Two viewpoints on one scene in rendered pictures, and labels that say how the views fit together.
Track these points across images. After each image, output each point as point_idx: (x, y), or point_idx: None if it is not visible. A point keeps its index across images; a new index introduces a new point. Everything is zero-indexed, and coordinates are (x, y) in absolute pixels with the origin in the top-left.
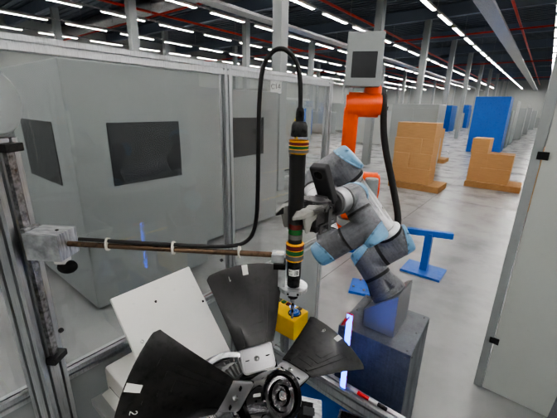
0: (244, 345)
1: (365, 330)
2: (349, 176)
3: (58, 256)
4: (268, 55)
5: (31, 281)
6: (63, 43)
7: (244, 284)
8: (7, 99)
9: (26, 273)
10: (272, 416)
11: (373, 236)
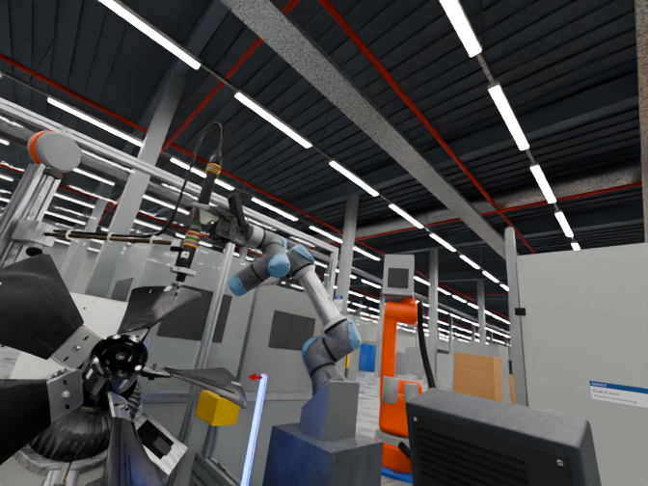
0: (123, 329)
1: (298, 433)
2: (299, 263)
3: (31, 235)
4: (208, 125)
5: (2, 261)
6: (128, 156)
7: (159, 295)
8: (70, 155)
9: (4, 253)
10: (93, 358)
11: (272, 260)
